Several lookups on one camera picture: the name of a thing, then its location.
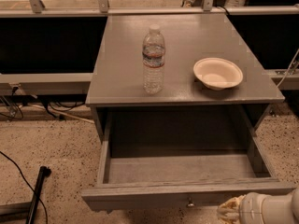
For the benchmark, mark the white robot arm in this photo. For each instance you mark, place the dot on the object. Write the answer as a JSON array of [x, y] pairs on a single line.
[[256, 208]]

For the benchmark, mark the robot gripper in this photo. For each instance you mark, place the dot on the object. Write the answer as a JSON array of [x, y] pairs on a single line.
[[250, 209]]

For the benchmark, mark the metal drawer knob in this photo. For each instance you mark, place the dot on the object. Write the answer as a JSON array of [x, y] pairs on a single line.
[[190, 203]]

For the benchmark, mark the black stand leg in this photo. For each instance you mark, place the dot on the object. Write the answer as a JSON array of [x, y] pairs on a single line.
[[43, 173]]

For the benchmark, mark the grey wooden top drawer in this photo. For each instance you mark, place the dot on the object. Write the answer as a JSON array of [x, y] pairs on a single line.
[[156, 159]]

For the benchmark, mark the white paper bowl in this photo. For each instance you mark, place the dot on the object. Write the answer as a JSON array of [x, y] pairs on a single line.
[[217, 73]]

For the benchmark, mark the grey metal railing frame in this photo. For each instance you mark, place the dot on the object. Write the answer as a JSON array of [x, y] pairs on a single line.
[[34, 82]]

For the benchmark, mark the clear plastic water bottle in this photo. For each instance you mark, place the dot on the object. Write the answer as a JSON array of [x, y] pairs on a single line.
[[153, 52]]

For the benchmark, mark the grey wooden cabinet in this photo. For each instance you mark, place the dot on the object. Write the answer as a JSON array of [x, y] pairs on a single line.
[[184, 108]]

